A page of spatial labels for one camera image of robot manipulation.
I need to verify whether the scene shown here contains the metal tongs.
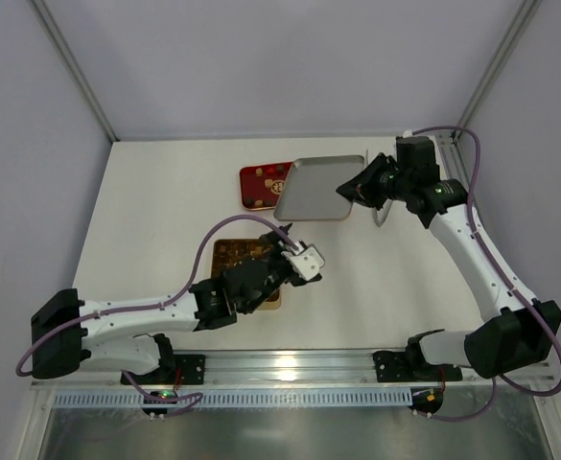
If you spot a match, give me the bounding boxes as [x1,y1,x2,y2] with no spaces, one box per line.
[365,149,392,228]

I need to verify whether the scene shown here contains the silver tin lid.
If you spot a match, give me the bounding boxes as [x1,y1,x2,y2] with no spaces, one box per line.
[273,155,364,222]

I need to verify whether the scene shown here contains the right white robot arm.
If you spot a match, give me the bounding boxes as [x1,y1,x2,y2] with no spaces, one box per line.
[336,136,561,379]

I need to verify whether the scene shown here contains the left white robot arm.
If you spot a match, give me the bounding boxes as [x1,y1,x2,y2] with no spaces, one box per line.
[16,224,325,383]

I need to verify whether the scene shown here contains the gold chocolate box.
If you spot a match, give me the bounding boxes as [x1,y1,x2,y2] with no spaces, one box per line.
[211,239,281,314]

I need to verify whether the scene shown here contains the red chocolate tray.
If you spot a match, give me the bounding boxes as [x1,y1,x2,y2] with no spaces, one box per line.
[239,162,292,211]

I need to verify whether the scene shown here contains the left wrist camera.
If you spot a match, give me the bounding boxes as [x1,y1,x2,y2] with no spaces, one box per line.
[282,241,325,282]

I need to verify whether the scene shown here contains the aluminium rail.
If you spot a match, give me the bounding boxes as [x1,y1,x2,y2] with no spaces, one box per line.
[33,347,557,387]

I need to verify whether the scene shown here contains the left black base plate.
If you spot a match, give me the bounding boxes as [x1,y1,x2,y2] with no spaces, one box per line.
[131,354,206,385]

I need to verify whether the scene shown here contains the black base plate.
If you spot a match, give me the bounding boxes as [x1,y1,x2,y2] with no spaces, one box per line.
[131,354,206,385]
[372,350,463,383]

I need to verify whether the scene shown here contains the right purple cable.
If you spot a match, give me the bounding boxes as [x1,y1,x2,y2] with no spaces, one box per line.
[404,126,561,422]

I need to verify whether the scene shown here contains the purple cable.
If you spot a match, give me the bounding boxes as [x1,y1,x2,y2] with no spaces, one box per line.
[15,216,303,418]
[404,126,561,422]

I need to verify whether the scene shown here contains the slotted cable duct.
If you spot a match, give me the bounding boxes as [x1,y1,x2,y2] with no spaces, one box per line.
[53,387,412,410]

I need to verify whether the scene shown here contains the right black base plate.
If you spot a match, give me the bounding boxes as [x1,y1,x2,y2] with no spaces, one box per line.
[372,350,463,383]

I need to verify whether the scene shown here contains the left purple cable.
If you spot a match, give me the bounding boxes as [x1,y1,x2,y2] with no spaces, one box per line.
[15,216,303,418]

